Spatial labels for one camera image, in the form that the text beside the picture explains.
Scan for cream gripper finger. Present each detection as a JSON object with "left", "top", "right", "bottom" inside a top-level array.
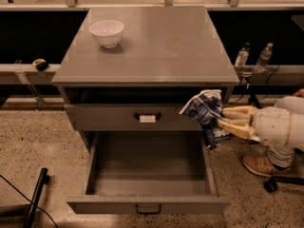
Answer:
[
  {"left": 218, "top": 118, "right": 255, "bottom": 139},
  {"left": 222, "top": 105, "right": 257, "bottom": 120}
]

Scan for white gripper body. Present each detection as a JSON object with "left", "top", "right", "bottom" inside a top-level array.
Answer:
[{"left": 252, "top": 106, "right": 291, "bottom": 146}]

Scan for blue chip bag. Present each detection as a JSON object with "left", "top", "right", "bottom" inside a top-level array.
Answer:
[{"left": 180, "top": 89, "right": 232, "bottom": 149}]

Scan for grey drawer cabinet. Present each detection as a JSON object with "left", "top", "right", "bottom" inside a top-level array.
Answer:
[{"left": 52, "top": 7, "right": 238, "bottom": 143}]

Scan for open grey bottom drawer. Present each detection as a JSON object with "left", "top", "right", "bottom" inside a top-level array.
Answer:
[{"left": 67, "top": 131, "right": 230, "bottom": 215}]

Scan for closed grey middle drawer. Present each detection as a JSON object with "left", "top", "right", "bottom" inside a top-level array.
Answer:
[{"left": 65, "top": 104, "right": 200, "bottom": 131}]

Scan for person bare hand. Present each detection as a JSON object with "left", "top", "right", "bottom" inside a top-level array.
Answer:
[{"left": 293, "top": 88, "right": 304, "bottom": 98}]

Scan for person leg light trousers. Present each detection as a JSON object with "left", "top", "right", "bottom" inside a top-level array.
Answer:
[{"left": 267, "top": 96, "right": 304, "bottom": 167}]

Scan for tan sneaker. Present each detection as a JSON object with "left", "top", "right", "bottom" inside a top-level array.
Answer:
[{"left": 242, "top": 156, "right": 290, "bottom": 178}]

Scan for clear water bottle left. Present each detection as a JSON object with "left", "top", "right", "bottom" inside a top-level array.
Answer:
[{"left": 235, "top": 42, "right": 251, "bottom": 67}]

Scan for clear water bottle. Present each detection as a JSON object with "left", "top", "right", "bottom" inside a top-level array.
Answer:
[
  {"left": 235, "top": 42, "right": 251, "bottom": 67},
  {"left": 256, "top": 43, "right": 274, "bottom": 72}
]

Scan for clear water bottle right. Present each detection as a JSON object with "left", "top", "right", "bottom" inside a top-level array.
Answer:
[{"left": 256, "top": 43, "right": 274, "bottom": 72}]

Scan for black office chair base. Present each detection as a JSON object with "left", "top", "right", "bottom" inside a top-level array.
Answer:
[{"left": 263, "top": 174, "right": 304, "bottom": 194}]

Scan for white ceramic bowl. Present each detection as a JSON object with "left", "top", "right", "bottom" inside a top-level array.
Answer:
[{"left": 89, "top": 20, "right": 124, "bottom": 48}]

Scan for black yellow tape measure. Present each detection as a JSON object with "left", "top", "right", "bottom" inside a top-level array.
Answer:
[{"left": 32, "top": 59, "right": 48, "bottom": 71}]

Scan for black stand leg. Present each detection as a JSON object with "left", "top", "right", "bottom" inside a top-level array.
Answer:
[{"left": 23, "top": 168, "right": 49, "bottom": 228}]

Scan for black power adapter cable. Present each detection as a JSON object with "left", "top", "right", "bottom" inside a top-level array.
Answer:
[{"left": 227, "top": 65, "right": 281, "bottom": 109}]

